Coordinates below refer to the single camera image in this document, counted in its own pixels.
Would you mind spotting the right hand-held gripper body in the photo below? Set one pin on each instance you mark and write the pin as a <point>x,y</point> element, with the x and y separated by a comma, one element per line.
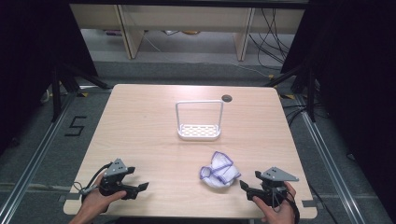
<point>275,174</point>

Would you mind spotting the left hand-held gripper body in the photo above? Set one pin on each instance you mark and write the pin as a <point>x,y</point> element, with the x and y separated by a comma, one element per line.
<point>115,168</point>

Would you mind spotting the white cloth with purple trim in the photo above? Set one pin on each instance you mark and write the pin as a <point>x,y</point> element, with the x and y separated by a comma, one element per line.
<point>220,174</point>

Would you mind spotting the person's left hand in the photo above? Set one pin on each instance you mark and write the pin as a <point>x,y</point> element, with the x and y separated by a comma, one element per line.
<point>96,202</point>

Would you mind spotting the person's right hand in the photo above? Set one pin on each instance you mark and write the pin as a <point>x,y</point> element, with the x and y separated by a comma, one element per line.
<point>278,214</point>

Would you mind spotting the yellow tape piece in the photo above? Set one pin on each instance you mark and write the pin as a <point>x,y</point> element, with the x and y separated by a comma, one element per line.
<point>82,94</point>
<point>288,96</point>

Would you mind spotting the grey table grommet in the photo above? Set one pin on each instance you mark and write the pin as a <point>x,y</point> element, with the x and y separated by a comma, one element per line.
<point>227,98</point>

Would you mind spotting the black metal stand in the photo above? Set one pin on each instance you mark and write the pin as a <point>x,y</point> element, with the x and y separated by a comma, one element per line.
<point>311,93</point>
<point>56,93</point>

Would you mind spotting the black curtain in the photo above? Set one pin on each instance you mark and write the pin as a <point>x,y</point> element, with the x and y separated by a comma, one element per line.
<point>28,62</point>
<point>358,77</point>

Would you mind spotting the orange object under desk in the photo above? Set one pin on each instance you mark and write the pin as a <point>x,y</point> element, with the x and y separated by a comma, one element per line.
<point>190,32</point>

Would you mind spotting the light wooden desk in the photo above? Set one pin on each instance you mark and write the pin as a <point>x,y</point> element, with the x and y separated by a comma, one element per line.
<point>186,17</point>

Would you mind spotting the aluminium floor rail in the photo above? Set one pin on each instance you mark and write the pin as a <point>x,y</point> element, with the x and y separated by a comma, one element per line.
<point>330,161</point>
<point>31,161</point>

